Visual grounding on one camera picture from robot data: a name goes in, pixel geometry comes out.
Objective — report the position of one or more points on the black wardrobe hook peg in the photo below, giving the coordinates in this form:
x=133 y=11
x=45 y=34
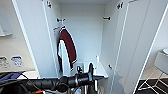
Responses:
x=106 y=18
x=60 y=20

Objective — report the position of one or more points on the white wardrobe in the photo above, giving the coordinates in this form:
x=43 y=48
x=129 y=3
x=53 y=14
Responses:
x=86 y=36

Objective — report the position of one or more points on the white clothes hanger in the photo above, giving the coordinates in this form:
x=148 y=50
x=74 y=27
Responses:
x=97 y=61

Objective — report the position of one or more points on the white wall board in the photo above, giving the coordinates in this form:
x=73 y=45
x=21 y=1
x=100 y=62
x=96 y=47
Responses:
x=5 y=25

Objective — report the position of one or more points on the white inner drawer unit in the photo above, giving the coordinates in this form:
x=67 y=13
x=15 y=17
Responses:
x=101 y=71

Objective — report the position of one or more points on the maroon garment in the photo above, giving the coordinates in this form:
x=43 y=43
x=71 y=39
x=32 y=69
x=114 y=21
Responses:
x=68 y=46

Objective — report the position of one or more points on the small dark wardrobe hinge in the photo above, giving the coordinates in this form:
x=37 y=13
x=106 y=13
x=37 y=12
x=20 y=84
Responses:
x=109 y=66
x=49 y=4
x=120 y=5

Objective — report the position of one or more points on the white drying rack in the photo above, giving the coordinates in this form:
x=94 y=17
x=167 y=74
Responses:
x=153 y=87

